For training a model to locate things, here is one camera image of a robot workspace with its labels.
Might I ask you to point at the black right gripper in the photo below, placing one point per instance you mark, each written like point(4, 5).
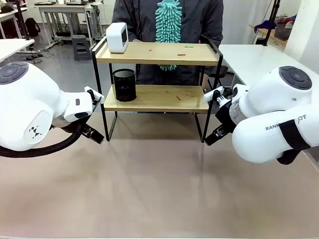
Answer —
point(226, 117)

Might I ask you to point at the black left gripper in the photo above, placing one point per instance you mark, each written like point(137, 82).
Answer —
point(86, 129)

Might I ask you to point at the teal chenille duster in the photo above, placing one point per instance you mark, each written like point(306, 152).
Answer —
point(168, 22)

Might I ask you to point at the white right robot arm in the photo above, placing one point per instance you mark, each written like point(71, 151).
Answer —
point(264, 109)

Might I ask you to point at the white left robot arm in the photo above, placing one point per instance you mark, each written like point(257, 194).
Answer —
point(25, 104)

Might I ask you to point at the black mesh pen holder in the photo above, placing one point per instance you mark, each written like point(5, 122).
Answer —
point(124, 87)

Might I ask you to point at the large white table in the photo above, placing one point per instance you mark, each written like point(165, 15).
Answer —
point(249, 57)

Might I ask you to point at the grey step stool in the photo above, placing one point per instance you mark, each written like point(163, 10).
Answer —
point(81, 47)

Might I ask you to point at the white box screen device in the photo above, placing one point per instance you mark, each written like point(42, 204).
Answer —
point(115, 37)

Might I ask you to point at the wooden background table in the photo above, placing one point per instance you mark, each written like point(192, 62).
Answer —
point(259, 31)

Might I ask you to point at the person in dark jacket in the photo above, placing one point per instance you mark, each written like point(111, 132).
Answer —
point(199, 20)

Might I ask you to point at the blue and red cloth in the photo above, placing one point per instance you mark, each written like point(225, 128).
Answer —
point(266, 25)

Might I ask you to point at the white side table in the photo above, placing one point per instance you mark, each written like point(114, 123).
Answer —
point(12, 46)

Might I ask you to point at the black backpack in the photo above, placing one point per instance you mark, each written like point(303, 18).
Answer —
point(32, 27)

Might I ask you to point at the black stand pole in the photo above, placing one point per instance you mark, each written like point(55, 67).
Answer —
point(271, 22)
point(23, 22)

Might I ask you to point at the white background desk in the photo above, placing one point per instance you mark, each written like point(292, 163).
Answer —
point(62, 7)

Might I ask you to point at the white background table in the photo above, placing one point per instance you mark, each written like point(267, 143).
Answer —
point(7, 15)

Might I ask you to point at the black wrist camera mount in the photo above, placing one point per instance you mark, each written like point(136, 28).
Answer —
point(223, 98)

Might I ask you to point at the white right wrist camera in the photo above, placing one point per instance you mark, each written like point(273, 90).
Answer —
point(209, 96)

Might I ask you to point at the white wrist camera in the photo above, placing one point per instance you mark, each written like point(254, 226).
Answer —
point(209, 96)
point(99, 96)

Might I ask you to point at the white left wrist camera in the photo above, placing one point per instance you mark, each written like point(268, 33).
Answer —
point(99, 96)

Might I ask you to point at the black frame wooden shelf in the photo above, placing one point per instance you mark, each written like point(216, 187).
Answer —
point(154, 99)

